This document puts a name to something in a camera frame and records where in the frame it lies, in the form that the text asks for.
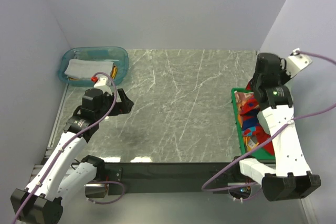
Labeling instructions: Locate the orange and grey towel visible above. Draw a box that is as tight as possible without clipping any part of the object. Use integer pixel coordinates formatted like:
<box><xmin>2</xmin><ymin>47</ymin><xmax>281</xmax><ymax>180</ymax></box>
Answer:
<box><xmin>68</xmin><ymin>66</ymin><xmax>118</xmax><ymax>81</ymax></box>

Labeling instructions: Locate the red and blue cloth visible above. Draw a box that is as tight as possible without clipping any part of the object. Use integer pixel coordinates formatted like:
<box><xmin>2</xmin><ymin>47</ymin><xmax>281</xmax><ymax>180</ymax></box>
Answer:
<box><xmin>239</xmin><ymin>93</ymin><xmax>270</xmax><ymax>151</ymax></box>

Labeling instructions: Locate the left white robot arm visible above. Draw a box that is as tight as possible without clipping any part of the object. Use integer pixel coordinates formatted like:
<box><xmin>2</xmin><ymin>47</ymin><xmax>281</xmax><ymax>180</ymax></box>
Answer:
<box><xmin>10</xmin><ymin>88</ymin><xmax>134</xmax><ymax>223</ymax></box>

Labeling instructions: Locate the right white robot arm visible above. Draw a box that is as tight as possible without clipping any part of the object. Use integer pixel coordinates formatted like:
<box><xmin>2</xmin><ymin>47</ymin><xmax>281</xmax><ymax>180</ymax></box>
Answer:
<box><xmin>231</xmin><ymin>53</ymin><xmax>321</xmax><ymax>201</ymax></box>

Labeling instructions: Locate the brown patterned towel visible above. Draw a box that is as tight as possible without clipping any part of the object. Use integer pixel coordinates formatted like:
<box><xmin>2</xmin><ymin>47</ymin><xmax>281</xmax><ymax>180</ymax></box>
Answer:
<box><xmin>234</xmin><ymin>91</ymin><xmax>253</xmax><ymax>110</ymax></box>

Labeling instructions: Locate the teal transparent plastic bin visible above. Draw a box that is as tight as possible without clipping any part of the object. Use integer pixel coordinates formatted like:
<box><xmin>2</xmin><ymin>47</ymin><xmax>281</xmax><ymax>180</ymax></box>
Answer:
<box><xmin>57</xmin><ymin>47</ymin><xmax>129</xmax><ymax>87</ymax></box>

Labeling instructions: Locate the green plastic tray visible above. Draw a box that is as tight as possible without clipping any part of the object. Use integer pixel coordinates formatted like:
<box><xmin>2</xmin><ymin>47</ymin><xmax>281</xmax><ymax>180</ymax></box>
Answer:
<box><xmin>231</xmin><ymin>88</ymin><xmax>275</xmax><ymax>163</ymax></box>

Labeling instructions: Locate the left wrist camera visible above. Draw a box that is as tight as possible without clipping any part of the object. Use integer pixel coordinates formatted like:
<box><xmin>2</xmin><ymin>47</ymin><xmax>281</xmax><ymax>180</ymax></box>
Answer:
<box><xmin>91</xmin><ymin>76</ymin><xmax>112</xmax><ymax>94</ymax></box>

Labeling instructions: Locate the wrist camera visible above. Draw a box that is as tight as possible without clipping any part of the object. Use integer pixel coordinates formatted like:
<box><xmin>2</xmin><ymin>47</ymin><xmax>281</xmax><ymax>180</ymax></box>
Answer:
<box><xmin>91</xmin><ymin>76</ymin><xmax>112</xmax><ymax>94</ymax></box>
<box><xmin>280</xmin><ymin>48</ymin><xmax>312</xmax><ymax>79</ymax></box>

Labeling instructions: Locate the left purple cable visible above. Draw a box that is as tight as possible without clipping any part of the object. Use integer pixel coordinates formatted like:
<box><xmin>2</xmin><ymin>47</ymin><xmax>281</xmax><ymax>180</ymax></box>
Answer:
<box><xmin>12</xmin><ymin>71</ymin><xmax>125</xmax><ymax>224</ymax></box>

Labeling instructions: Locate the purple cable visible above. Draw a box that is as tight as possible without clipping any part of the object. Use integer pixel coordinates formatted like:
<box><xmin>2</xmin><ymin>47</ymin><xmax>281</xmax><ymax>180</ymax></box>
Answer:
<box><xmin>201</xmin><ymin>49</ymin><xmax>336</xmax><ymax>202</ymax></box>
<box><xmin>12</xmin><ymin>71</ymin><xmax>125</xmax><ymax>224</ymax></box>

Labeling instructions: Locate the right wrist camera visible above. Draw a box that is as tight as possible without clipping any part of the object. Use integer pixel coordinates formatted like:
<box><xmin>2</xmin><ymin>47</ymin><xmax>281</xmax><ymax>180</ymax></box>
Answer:
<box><xmin>280</xmin><ymin>48</ymin><xmax>312</xmax><ymax>79</ymax></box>

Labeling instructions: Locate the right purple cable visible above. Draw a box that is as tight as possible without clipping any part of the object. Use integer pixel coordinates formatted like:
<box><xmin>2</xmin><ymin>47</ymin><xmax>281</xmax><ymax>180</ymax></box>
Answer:
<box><xmin>201</xmin><ymin>49</ymin><xmax>336</xmax><ymax>202</ymax></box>

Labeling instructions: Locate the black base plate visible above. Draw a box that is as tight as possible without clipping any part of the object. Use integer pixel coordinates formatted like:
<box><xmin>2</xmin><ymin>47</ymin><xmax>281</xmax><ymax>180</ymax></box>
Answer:
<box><xmin>91</xmin><ymin>162</ymin><xmax>229</xmax><ymax>194</ymax></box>

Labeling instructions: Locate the aluminium rail frame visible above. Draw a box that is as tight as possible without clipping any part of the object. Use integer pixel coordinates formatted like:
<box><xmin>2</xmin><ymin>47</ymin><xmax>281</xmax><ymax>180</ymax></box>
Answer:
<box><xmin>15</xmin><ymin>163</ymin><xmax>313</xmax><ymax>224</ymax></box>

